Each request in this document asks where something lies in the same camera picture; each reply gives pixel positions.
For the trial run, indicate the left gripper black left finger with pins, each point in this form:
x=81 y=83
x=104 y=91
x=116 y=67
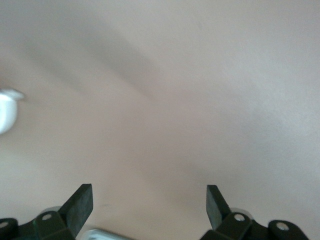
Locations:
x=77 y=210

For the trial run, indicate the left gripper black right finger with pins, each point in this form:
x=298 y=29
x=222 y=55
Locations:
x=216 y=207

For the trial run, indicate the white curved plastic part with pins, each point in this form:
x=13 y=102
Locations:
x=7 y=112

